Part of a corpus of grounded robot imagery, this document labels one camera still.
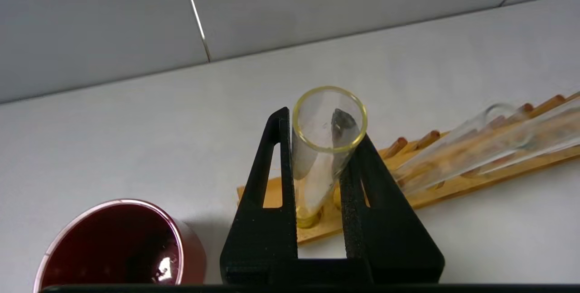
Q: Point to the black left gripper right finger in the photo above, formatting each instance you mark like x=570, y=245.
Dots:
x=389, y=247

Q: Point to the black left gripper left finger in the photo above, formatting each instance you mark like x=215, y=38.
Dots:
x=253, y=247

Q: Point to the blue pigment glass test tube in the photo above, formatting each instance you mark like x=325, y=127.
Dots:
x=435, y=166

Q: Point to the wooden test tube rack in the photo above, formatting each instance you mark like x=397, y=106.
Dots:
x=453, y=189

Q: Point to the dark red plastic cup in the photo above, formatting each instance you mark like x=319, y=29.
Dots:
x=113, y=247

